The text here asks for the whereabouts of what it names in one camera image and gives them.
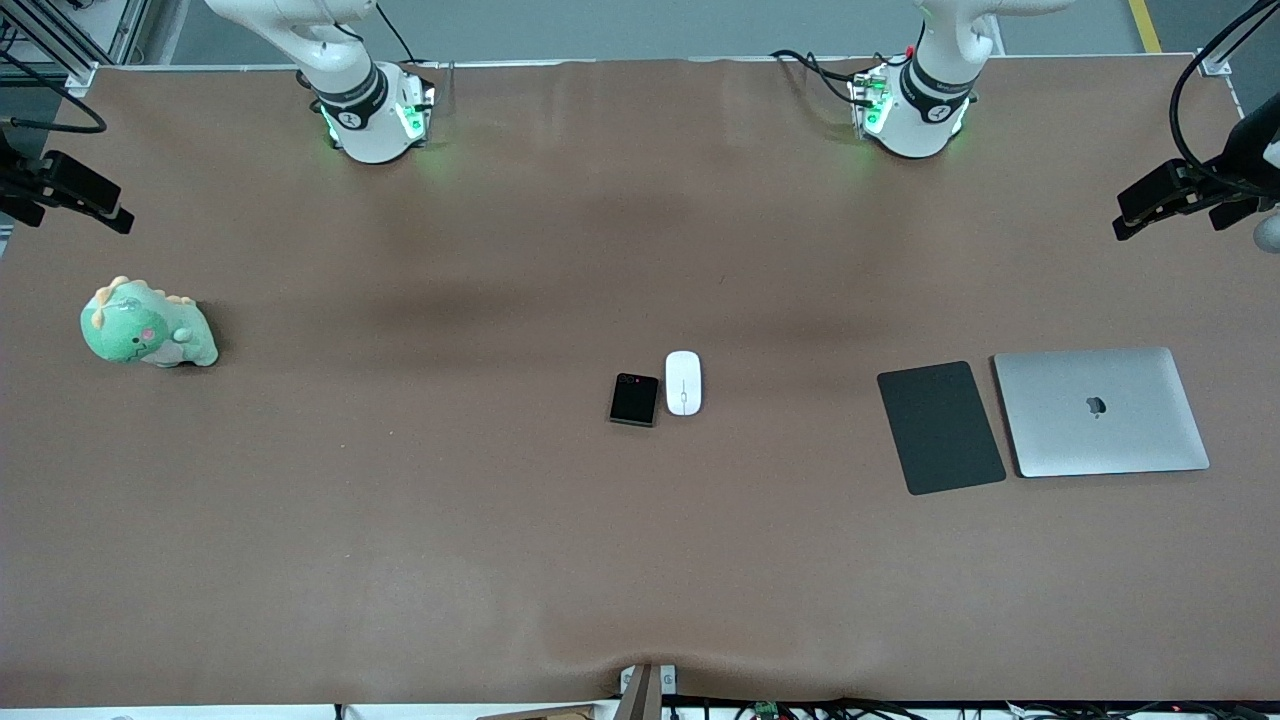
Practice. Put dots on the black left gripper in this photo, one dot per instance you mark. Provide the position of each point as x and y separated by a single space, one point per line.
1226 183

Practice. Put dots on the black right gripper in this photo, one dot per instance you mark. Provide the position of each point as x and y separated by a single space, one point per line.
14 184

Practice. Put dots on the white computer mouse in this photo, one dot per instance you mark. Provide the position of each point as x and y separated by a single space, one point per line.
683 385

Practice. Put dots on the black flip phone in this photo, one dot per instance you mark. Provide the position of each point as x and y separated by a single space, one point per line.
634 400

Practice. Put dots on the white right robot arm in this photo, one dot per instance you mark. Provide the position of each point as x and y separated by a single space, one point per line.
370 130

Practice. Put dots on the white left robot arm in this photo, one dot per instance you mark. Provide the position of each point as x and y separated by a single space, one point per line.
915 130

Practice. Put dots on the dark grey mouse pad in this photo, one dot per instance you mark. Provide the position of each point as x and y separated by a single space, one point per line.
940 430

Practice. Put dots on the green dinosaur plush toy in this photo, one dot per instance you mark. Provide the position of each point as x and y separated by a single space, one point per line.
135 335

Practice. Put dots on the silver closed laptop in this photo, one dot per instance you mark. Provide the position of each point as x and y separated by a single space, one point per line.
1100 440

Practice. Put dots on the brown table cloth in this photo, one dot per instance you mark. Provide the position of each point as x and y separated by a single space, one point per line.
500 550

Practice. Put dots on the aluminium frame profile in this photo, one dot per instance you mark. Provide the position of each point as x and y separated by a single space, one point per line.
1213 66
75 75

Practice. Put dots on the camera mount pole bracket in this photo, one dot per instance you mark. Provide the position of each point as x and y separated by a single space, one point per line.
648 695

